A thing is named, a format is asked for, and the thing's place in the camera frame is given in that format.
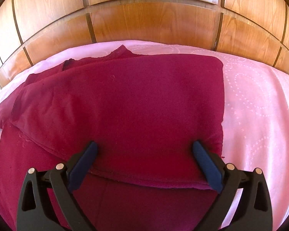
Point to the pink bedspread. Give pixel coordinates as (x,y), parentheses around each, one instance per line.
(256,114)

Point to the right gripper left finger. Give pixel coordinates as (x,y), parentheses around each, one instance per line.
(35,210)

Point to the dark red garment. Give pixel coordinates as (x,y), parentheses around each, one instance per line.
(143,111)

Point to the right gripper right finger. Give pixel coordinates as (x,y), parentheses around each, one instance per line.
(254,210)

